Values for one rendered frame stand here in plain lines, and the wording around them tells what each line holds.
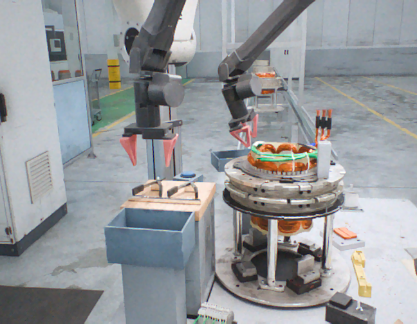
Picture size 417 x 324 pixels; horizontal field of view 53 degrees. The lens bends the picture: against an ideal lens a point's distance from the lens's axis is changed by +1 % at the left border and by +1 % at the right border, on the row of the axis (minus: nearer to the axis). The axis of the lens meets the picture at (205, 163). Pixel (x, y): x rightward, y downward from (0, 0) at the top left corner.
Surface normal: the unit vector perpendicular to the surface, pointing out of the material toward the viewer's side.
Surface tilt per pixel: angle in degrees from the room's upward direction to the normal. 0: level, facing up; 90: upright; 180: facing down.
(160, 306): 90
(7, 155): 90
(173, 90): 90
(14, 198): 90
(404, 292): 0
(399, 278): 0
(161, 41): 117
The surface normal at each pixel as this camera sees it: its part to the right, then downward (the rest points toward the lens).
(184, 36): 0.72, 0.18
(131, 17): -0.65, 0.52
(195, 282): -0.21, 0.28
